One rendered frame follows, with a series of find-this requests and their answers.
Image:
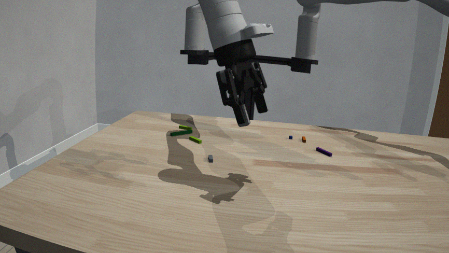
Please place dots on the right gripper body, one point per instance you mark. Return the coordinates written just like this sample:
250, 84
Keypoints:
236, 56

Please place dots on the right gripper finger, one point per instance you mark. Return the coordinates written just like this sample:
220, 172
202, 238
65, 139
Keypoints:
258, 89
226, 83

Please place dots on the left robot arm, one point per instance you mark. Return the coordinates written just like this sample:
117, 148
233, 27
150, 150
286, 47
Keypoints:
308, 21

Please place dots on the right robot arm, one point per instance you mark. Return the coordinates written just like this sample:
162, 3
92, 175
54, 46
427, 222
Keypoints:
225, 24

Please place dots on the purple rod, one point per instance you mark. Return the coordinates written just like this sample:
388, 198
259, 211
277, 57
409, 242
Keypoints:
324, 151

